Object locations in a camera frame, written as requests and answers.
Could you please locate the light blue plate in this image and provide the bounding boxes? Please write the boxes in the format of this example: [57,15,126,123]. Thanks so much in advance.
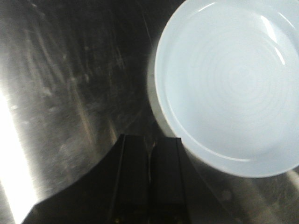
[155,0,299,177]

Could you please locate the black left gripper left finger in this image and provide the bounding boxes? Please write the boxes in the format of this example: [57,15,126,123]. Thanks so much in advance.
[23,134,149,224]

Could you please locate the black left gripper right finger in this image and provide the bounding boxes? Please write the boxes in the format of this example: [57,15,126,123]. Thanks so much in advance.
[150,138,237,224]

